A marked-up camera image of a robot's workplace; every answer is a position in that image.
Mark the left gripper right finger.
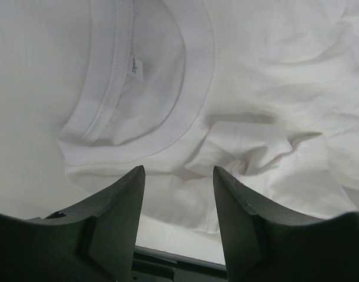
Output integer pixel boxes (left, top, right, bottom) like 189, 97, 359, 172
213, 166, 359, 281

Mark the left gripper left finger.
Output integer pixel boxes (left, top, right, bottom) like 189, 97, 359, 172
0, 166, 145, 281

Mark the white t shirt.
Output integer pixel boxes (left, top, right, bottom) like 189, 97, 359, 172
0, 1, 359, 234

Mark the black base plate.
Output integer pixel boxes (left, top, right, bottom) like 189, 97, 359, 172
130, 246, 227, 282

